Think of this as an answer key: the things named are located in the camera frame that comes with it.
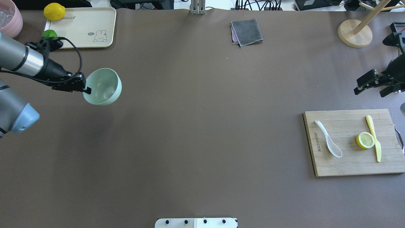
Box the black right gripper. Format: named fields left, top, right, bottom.
left=353, top=54, right=405, bottom=97

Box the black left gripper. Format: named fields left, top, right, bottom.
left=52, top=72, right=92, bottom=95

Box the mint green bowl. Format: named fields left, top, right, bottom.
left=83, top=68, right=122, bottom=106

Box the white ceramic spoon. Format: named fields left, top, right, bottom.
left=314, top=121, right=343, bottom=158

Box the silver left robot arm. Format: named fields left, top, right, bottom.
left=0, top=34, right=92, bottom=138

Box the pink bowl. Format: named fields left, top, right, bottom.
left=0, top=0, right=23, bottom=38

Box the wooden stand with round base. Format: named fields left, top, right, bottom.
left=337, top=0, right=405, bottom=48

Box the wooden cutting board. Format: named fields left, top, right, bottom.
left=303, top=109, right=405, bottom=177

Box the yellow lemon slice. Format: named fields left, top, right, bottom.
left=356, top=132, right=375, bottom=149

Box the cream tray with cartoon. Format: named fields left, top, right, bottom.
left=44, top=7, right=117, bottom=48

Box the yellow plastic knife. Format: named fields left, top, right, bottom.
left=365, top=115, right=382, bottom=162

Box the green lime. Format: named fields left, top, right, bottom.
left=41, top=30, right=58, bottom=38

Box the whole yellow lemon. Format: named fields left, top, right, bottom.
left=43, top=3, right=65, bottom=21

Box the grey folded cloth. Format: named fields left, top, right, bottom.
left=230, top=19, right=263, bottom=47

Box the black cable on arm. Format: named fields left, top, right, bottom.
left=0, top=37, right=83, bottom=85

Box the grey metal bracket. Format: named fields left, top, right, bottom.
left=190, top=0, right=206, bottom=15

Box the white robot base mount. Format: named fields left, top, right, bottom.
left=154, top=217, right=239, bottom=228

